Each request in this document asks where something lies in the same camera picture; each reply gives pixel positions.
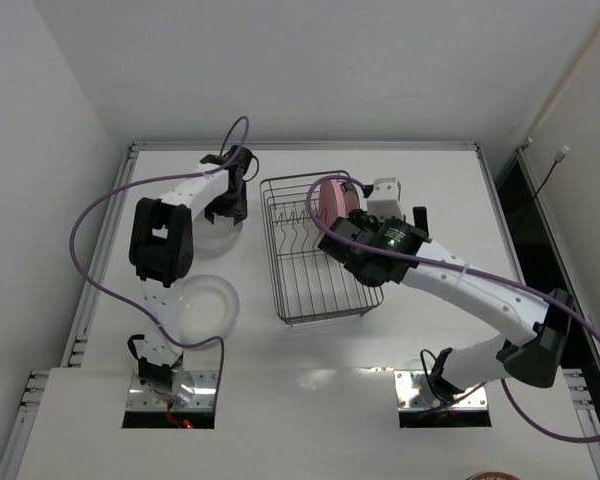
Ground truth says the purple cable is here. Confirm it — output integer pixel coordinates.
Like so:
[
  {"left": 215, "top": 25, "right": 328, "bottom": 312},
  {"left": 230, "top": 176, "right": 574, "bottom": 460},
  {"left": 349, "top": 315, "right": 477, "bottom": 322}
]
[
  {"left": 68, "top": 115, "right": 226, "bottom": 414},
  {"left": 305, "top": 174, "right": 600, "bottom": 444}
]

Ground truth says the pink plastic plate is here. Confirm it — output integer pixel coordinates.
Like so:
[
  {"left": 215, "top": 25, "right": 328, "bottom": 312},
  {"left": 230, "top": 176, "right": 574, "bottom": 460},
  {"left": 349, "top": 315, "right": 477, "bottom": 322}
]
[{"left": 317, "top": 180, "right": 347, "bottom": 227}]

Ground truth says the lower clear glass plate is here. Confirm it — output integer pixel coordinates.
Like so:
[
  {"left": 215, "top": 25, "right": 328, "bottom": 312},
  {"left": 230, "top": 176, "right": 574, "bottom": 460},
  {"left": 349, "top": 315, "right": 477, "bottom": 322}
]
[{"left": 178, "top": 274, "right": 240, "bottom": 348}]

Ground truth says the metal base plate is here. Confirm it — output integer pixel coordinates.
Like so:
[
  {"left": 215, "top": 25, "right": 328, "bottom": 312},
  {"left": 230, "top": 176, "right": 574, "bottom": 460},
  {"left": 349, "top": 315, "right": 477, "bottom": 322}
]
[
  {"left": 394, "top": 370, "right": 488, "bottom": 413},
  {"left": 125, "top": 369, "right": 218, "bottom": 413}
]

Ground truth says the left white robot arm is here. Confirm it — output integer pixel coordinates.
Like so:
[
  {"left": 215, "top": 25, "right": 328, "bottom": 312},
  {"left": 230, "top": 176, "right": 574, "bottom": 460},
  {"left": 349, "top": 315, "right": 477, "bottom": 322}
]
[{"left": 128, "top": 145, "right": 257, "bottom": 395}]

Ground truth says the black usb cable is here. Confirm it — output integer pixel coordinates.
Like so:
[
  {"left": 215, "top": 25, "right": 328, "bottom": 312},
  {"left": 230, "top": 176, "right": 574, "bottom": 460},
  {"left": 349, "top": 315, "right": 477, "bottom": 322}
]
[{"left": 517, "top": 146, "right": 570, "bottom": 236}]

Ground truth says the wire dish rack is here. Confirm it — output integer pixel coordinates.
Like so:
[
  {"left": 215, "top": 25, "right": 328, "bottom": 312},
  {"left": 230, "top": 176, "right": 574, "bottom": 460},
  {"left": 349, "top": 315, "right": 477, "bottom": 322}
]
[{"left": 260, "top": 171, "right": 384, "bottom": 326}]

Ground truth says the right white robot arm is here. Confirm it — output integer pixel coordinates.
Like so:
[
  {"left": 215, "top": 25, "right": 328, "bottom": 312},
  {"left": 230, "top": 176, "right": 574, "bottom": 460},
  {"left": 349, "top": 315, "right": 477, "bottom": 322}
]
[{"left": 311, "top": 175, "right": 572, "bottom": 405}]

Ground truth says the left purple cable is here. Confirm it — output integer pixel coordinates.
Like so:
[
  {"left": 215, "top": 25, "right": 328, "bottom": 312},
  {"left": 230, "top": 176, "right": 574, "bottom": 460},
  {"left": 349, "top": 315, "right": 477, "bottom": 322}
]
[{"left": 68, "top": 115, "right": 226, "bottom": 414}]

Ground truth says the clear glass plate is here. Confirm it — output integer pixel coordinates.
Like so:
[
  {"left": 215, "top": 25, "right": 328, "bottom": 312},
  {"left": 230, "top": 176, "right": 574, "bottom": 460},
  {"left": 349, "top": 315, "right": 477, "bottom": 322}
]
[
  {"left": 193, "top": 216, "right": 243, "bottom": 260},
  {"left": 178, "top": 274, "right": 240, "bottom": 348}
]

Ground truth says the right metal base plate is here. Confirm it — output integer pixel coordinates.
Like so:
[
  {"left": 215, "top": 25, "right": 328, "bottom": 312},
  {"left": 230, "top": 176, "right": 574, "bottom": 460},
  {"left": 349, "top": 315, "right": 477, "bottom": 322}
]
[{"left": 394, "top": 370, "right": 488, "bottom": 413}]

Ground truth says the upper clear glass plate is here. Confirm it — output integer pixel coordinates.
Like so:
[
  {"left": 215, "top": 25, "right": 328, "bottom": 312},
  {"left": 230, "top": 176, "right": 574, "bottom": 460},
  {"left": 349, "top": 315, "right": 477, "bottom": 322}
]
[{"left": 193, "top": 216, "right": 243, "bottom": 260}]

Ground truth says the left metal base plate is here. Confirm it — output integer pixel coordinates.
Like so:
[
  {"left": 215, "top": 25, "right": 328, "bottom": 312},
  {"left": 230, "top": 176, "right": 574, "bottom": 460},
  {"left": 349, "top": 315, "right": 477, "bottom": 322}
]
[{"left": 125, "top": 369, "right": 218, "bottom": 413}]

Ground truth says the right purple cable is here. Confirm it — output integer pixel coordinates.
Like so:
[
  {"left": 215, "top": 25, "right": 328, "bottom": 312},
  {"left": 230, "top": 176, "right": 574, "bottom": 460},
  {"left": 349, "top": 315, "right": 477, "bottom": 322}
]
[{"left": 305, "top": 174, "right": 600, "bottom": 444}]

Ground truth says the blue rimmed white plate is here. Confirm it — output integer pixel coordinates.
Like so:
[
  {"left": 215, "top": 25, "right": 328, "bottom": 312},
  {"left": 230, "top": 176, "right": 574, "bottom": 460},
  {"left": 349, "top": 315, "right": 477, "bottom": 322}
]
[{"left": 340, "top": 182, "right": 361, "bottom": 217}]

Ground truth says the brown round object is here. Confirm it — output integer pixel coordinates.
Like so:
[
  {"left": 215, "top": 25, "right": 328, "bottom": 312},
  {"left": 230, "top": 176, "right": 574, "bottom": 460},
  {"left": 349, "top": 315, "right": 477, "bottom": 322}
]
[{"left": 466, "top": 471, "right": 519, "bottom": 480}]

